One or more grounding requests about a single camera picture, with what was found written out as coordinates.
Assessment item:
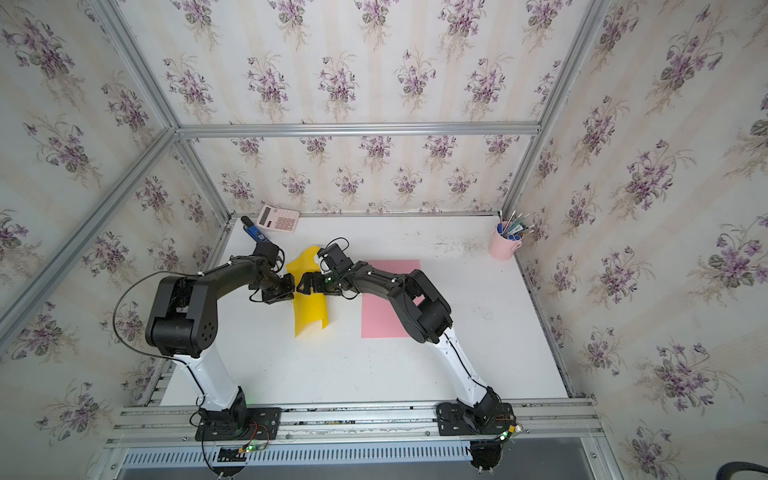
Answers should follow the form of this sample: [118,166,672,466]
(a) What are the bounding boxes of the yellow rectangular paper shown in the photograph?
[286,246,329,337]

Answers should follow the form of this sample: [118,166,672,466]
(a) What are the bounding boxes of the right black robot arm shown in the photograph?
[296,258,502,432]

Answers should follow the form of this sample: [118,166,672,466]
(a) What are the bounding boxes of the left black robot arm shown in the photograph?
[145,250,293,419]

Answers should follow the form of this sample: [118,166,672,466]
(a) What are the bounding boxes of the pink rectangular paper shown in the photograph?
[361,259,421,339]

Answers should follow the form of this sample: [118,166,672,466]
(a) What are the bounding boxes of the pink calculator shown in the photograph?
[254,205,300,233]

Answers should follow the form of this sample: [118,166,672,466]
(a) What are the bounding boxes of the pink pen cup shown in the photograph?
[488,223,523,261]

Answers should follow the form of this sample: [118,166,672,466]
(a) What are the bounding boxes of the pens in cup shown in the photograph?
[496,210,531,241]

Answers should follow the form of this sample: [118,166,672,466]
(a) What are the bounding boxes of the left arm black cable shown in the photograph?
[111,269,208,403]

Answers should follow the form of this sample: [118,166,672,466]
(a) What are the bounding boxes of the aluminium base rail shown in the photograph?
[105,399,606,448]

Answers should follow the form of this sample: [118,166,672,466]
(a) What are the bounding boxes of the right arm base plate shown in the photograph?
[435,400,518,436]

